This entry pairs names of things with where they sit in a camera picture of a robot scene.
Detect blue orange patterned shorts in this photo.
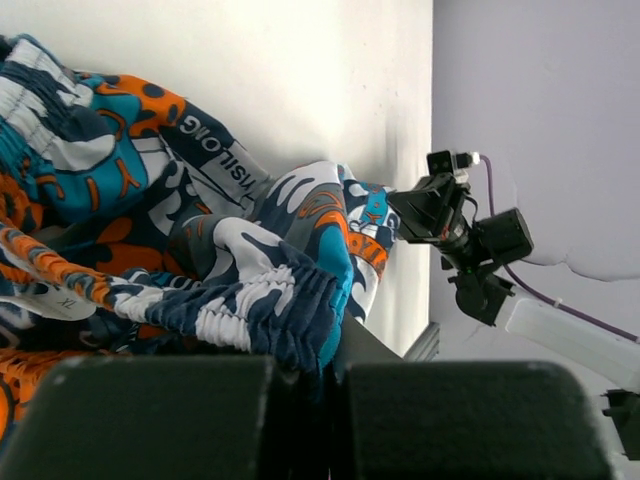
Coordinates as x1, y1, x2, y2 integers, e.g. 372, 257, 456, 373
1, 35, 400, 436

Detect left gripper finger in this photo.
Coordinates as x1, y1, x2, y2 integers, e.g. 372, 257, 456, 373
329, 312, 401, 479

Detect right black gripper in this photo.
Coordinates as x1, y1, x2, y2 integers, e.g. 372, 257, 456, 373
388, 174, 534, 274

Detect aluminium mounting rail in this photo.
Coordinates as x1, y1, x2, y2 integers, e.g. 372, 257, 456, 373
403, 322, 440, 362

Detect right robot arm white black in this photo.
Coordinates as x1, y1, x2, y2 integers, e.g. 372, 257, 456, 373
388, 174, 639, 461

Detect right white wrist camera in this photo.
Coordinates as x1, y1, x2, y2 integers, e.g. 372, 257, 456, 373
426, 150, 481, 184

